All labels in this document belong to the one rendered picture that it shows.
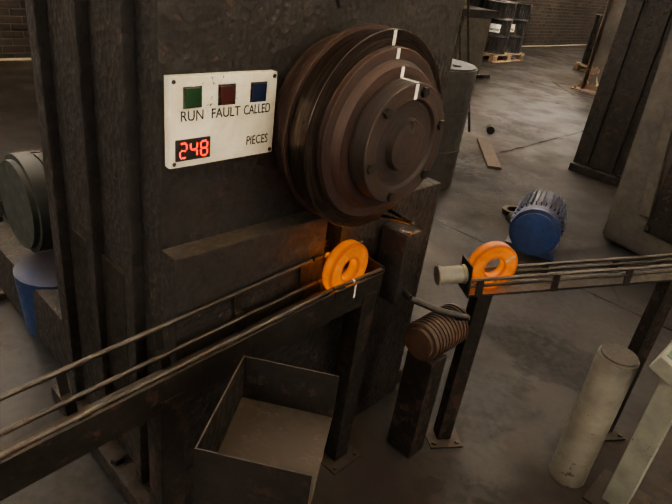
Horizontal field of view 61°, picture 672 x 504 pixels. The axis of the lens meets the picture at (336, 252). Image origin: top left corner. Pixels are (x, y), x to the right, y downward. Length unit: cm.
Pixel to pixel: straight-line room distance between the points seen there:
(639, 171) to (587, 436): 230
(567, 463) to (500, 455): 22
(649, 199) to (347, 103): 296
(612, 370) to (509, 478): 52
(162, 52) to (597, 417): 160
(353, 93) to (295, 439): 72
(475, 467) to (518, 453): 19
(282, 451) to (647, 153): 323
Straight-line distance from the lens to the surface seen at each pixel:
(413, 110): 133
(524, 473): 219
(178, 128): 118
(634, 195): 406
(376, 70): 128
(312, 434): 124
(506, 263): 180
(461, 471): 210
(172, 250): 129
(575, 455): 212
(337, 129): 123
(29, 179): 232
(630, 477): 214
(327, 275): 149
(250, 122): 128
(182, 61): 118
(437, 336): 175
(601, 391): 196
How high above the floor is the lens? 149
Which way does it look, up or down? 28 degrees down
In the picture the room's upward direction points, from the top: 8 degrees clockwise
